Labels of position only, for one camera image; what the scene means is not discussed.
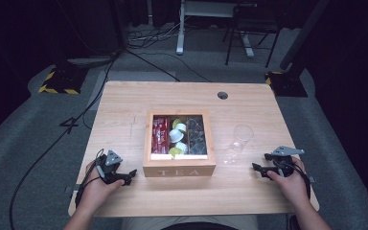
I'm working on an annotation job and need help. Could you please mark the black yellow striped stand base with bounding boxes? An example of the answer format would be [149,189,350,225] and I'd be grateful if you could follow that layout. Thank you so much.
[37,64,90,96]
[264,70,309,98]

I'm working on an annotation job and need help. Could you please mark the long black floor cable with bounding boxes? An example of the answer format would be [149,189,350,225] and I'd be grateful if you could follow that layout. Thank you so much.
[9,51,121,230]

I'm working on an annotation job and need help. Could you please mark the bundle of floor cables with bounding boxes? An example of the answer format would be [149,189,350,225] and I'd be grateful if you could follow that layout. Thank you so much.
[125,18,186,51]

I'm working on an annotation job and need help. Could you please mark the white desk frame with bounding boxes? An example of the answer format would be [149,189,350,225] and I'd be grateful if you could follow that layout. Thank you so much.
[175,0,256,58]

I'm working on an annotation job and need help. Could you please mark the row of red packets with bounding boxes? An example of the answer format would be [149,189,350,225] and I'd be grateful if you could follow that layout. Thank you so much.
[151,115,170,155]

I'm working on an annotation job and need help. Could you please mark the hand-held gripper cable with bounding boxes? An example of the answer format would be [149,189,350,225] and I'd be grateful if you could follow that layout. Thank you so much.
[272,157,312,201]
[74,148,105,209]

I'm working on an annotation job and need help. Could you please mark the wooden tea box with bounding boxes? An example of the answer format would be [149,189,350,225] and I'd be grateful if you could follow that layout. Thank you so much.
[142,109,218,178]

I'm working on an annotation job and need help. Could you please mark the dark tea bag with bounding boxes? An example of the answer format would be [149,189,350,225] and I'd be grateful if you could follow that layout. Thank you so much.
[189,138,208,156]
[186,116,206,139]

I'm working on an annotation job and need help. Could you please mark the black chair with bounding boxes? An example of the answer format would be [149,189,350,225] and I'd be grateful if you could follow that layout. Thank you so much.
[221,2,283,69]

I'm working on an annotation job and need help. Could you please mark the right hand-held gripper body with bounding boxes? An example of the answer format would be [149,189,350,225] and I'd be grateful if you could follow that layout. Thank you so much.
[268,145,306,178]

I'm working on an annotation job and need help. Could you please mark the left hand-held gripper cable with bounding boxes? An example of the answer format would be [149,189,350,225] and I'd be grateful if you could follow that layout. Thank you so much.
[74,148,105,209]

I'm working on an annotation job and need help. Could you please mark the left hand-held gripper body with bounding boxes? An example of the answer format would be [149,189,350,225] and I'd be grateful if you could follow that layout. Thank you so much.
[95,149,126,186]

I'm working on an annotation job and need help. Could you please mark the clear drinking glass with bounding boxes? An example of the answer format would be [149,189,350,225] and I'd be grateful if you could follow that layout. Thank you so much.
[229,124,256,153]

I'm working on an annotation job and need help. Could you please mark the person's left hand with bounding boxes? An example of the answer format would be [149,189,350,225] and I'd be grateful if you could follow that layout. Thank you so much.
[77,160,126,214]

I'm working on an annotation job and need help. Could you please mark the person's right hand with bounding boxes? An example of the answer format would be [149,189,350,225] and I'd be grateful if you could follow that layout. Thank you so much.
[266,157,311,209]

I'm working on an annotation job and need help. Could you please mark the dark slanted stand pole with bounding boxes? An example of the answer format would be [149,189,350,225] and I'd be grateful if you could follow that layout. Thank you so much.
[279,0,331,72]

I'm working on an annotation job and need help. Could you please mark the thin black floor cable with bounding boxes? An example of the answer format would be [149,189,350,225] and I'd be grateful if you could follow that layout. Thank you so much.
[124,47,213,83]

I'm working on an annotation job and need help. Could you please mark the right hand-held gripper cable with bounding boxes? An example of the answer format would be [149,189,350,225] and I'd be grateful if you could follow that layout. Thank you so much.
[272,157,312,201]

